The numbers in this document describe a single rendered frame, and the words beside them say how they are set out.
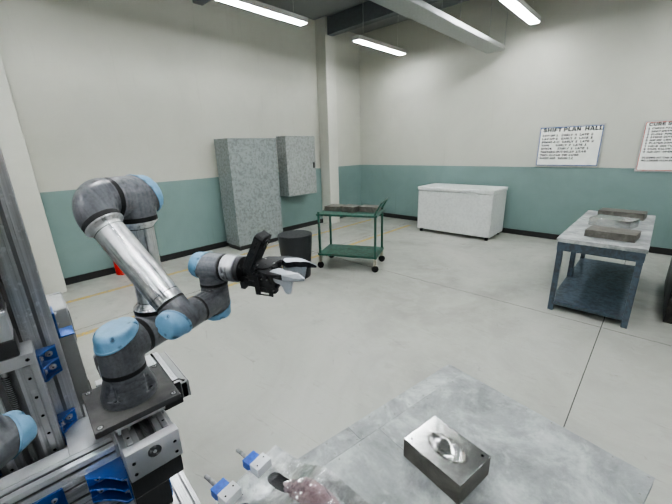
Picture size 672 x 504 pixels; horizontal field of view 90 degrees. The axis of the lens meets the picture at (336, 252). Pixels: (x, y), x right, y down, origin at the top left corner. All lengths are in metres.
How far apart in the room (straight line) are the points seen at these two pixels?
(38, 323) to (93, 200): 0.44
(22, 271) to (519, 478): 1.52
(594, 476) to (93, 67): 6.25
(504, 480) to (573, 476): 0.21
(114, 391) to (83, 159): 4.97
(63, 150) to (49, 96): 0.66
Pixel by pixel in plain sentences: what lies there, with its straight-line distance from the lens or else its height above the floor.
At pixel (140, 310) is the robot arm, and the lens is 1.22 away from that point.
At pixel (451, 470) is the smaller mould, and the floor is 0.87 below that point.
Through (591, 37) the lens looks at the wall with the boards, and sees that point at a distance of 7.42.
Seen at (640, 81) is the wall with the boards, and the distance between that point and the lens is 7.22.
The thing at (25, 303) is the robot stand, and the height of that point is 1.36.
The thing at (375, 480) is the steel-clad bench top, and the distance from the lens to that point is 1.21.
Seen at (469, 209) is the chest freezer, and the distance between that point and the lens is 6.89.
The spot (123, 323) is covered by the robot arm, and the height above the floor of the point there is 1.27.
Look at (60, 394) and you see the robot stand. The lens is 1.41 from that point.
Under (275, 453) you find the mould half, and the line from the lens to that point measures 1.22.
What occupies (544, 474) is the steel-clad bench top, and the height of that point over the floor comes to 0.80.
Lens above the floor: 1.74
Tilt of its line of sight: 17 degrees down
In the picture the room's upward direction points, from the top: 2 degrees counter-clockwise
